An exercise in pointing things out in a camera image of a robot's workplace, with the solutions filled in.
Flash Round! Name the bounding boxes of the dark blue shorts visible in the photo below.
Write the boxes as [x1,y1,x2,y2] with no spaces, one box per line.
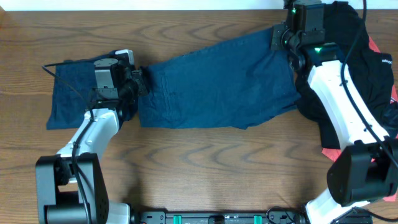
[138,29,300,129]
[46,50,116,130]

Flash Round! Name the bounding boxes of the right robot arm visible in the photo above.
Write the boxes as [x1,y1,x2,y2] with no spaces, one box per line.
[271,1,397,223]

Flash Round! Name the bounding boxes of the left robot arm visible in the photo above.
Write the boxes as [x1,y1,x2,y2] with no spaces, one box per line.
[35,50,149,223]

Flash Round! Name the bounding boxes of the folded dark blue shorts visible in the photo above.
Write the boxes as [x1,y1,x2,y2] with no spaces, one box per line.
[46,50,116,130]

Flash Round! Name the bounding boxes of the black printed t-shirt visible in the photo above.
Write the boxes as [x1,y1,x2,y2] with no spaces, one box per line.
[295,1,394,149]

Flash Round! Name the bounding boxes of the red garment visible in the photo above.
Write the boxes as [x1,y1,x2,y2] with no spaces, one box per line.
[322,37,397,202]

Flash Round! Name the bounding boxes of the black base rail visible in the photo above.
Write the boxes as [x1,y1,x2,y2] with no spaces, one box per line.
[130,207,310,224]

